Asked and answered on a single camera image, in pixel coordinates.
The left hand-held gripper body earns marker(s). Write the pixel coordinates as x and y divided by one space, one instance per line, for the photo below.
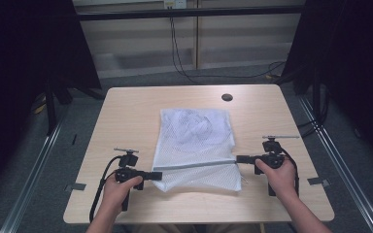
128 174

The person's left hand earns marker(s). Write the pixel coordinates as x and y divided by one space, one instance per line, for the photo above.
115 194

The white crumpled garment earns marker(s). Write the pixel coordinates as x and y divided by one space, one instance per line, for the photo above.
194 126

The black curtain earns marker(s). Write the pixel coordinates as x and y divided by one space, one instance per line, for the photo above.
353 64
29 64

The black horizontal metal bar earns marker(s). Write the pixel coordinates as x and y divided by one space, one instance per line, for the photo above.
191 13

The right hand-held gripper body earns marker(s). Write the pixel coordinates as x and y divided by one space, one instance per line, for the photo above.
272 158

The white mesh laundry bag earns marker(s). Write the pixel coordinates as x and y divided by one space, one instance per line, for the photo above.
197 152

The gray tape strip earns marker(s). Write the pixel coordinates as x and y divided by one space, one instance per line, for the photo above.
76 187
319 182

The yellow floor object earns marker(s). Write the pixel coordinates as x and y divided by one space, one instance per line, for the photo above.
40 106

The round black table grommet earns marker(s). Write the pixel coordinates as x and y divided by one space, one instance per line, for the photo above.
227 97

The white wall outlet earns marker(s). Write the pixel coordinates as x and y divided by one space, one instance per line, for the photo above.
175 3

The person's right hand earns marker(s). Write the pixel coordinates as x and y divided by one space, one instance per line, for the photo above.
283 181

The metal floor rail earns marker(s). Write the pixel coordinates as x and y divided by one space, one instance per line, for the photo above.
29 181
343 161

